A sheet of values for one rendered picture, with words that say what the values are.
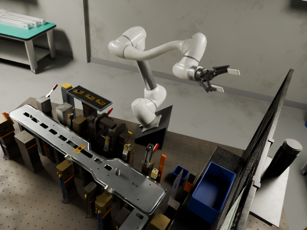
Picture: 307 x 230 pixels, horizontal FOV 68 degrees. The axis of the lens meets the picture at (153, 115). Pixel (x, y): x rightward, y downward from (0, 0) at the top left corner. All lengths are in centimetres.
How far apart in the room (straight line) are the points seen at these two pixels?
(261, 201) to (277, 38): 351
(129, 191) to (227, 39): 333
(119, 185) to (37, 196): 66
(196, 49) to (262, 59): 309
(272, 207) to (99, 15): 411
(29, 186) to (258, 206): 152
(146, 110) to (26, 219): 116
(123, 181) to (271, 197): 83
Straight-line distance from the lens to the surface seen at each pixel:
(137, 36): 177
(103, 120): 161
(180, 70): 140
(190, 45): 143
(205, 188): 153
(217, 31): 419
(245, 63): 443
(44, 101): 207
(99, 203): 138
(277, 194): 117
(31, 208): 185
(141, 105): 197
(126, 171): 155
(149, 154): 147
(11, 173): 207
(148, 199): 145
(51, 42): 494
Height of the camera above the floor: 224
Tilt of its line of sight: 38 degrees down
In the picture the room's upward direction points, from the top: 9 degrees clockwise
